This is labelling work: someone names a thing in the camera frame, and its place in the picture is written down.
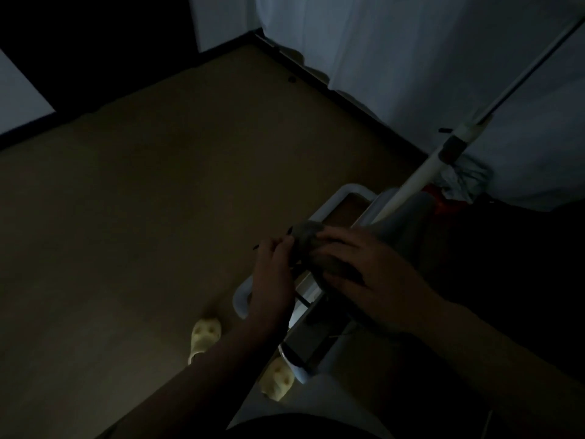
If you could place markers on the person's right hand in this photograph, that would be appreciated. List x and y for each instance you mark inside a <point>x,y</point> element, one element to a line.
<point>388,283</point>

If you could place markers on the person's left hand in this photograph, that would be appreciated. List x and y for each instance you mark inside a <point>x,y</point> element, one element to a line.
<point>272,288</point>

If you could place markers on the grey bike saddle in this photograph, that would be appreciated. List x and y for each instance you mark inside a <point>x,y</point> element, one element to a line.
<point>407,228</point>

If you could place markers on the grey cleaning cloth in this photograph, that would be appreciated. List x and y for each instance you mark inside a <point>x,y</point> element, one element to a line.
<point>306,237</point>

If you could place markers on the white exercise bike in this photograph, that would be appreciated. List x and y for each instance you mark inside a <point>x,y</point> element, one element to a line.
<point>411,182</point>

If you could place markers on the person's right forearm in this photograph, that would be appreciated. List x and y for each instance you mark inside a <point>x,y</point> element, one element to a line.
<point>502,361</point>

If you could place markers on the person's left forearm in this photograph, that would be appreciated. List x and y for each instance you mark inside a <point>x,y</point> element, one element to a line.
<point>192,388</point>

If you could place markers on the person's white shorts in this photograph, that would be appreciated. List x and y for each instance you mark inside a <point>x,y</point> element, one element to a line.
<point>320,397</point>

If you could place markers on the person's black shirt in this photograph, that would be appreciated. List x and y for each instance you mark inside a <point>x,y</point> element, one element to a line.
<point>301,427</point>

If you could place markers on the pale yellow slipper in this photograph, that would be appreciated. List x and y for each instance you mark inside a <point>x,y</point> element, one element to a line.
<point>204,336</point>
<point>277,381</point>

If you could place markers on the white hanging sheet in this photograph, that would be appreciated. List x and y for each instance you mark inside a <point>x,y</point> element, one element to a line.
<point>434,86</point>

